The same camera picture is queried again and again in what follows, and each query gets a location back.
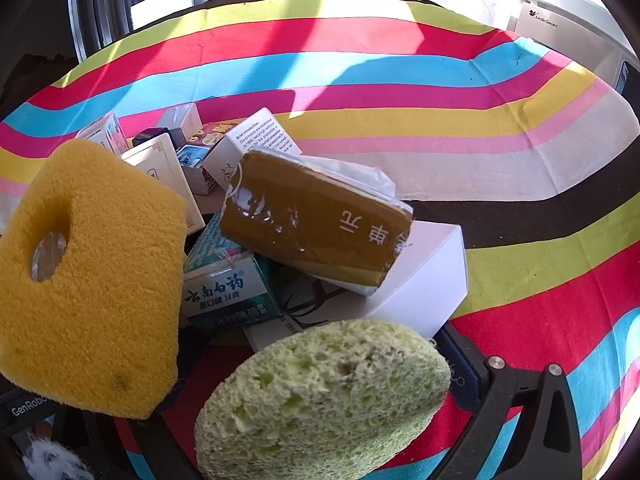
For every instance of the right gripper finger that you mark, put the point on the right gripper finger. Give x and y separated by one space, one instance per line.
523 423

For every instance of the large white box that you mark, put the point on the large white box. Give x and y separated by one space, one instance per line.
423 288

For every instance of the green round sponge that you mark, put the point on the green round sponge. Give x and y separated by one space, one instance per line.
334 402

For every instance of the brown plastic tissue pack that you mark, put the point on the brown plastic tissue pack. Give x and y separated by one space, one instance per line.
302 212

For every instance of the teal toothpaste box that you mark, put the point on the teal toothpaste box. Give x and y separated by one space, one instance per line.
225 284

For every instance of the white cube box red logo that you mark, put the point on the white cube box red logo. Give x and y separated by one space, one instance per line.
260 130

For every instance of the yellow rectangular sponge with hole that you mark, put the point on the yellow rectangular sponge with hole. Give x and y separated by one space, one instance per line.
91 283

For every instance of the red and yellow small box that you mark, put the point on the red and yellow small box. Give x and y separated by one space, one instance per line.
210 134

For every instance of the cream box with gold frame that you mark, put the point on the cream box with gold frame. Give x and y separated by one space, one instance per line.
158 159

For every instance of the striped colourful tablecloth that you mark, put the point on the striped colourful tablecloth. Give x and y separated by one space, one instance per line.
534 156

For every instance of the champagne washing machine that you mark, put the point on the champagne washing machine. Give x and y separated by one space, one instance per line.
586 33

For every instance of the small white blue box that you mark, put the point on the small white blue box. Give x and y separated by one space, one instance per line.
191 158

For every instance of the white flat card box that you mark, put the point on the white flat card box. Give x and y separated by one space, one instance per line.
183 118

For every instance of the grey fluffy microphone cover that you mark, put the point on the grey fluffy microphone cover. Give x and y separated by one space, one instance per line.
47 460

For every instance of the dark blue small box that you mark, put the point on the dark blue small box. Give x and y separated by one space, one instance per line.
176 136

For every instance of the white barcode box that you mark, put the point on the white barcode box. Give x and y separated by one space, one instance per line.
107 132

